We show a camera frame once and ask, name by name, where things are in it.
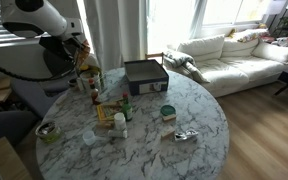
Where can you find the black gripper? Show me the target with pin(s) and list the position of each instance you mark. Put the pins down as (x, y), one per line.
(62, 48)

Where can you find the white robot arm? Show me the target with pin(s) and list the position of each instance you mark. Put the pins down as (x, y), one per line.
(44, 16)

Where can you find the white bottle blue label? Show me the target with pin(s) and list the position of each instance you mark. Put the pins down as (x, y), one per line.
(80, 84)

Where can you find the green bottle red cap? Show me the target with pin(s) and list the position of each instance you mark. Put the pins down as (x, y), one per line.
(127, 111)

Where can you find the white pill bottle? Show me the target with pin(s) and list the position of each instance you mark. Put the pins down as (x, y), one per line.
(120, 121)

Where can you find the white curtain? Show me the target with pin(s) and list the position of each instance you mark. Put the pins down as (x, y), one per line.
(117, 30)

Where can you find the thin wooden block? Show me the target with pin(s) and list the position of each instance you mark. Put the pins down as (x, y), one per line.
(105, 124)

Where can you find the wooden chair back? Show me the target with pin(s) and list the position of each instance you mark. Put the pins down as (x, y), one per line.
(154, 55)

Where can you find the white measuring scoop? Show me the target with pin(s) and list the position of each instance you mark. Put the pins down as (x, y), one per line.
(89, 137)

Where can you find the navy blue cardboard box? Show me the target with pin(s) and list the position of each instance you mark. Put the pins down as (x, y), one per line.
(150, 87)

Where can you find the grey upholstered chair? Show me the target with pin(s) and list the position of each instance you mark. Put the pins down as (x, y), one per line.
(4, 126)

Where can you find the white tube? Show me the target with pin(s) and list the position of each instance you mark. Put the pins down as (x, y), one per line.
(117, 133)

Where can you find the grey striped blanket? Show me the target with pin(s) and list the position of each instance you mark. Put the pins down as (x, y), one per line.
(180, 58)

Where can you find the green round lid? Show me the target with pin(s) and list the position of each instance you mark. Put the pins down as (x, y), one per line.
(168, 110)

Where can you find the small flat wooden block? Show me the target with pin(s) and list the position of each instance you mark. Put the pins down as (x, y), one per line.
(169, 117)

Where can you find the chunky wooden block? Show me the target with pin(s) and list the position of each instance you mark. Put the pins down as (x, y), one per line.
(168, 133)

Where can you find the silver foil wrapper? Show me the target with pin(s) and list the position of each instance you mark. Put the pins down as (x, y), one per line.
(185, 135)

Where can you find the yellow soft toy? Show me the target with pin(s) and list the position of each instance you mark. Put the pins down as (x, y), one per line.
(231, 32)

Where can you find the white sofa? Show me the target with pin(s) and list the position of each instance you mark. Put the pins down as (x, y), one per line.
(237, 71)

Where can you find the colourful patterned pillow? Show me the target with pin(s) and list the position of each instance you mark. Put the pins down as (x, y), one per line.
(250, 35)

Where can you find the white lamp shade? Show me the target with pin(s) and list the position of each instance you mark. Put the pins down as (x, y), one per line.
(275, 6)

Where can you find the black plant stand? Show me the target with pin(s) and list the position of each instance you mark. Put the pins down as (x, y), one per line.
(285, 21)

